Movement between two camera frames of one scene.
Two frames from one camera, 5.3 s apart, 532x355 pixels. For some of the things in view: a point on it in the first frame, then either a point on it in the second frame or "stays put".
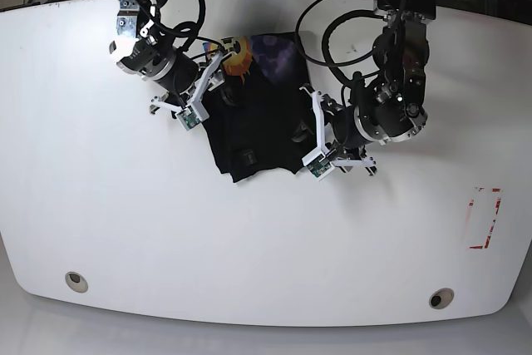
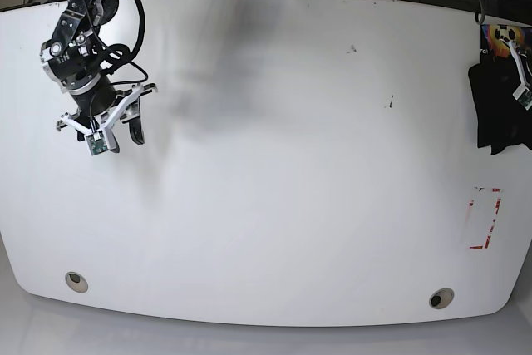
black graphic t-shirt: x=261 y=118 → x=502 y=121
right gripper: x=323 y=160 → x=522 y=86
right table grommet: x=440 y=298 stays put
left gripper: x=212 y=80 → x=125 y=109
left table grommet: x=76 y=282 stays put
